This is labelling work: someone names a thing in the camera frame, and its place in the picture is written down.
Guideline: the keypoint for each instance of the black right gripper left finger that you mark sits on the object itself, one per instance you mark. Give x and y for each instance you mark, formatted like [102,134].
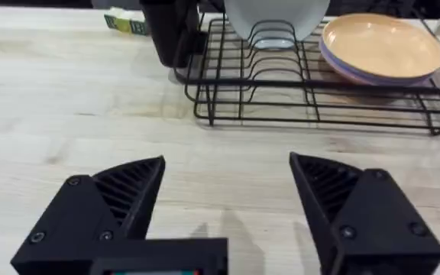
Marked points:
[90,214]

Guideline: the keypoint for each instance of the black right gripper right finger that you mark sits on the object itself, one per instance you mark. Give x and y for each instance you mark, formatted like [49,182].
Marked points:
[369,229]

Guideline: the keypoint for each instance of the lilac plate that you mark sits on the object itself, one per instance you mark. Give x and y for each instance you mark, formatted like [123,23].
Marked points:
[351,75]

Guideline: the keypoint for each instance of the peach plate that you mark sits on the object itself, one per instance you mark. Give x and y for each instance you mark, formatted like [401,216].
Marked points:
[382,46]

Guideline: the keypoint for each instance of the pale blue plate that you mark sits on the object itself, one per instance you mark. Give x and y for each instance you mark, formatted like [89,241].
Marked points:
[277,19]

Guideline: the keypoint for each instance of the green and white box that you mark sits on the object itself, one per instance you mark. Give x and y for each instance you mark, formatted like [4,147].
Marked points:
[125,21]

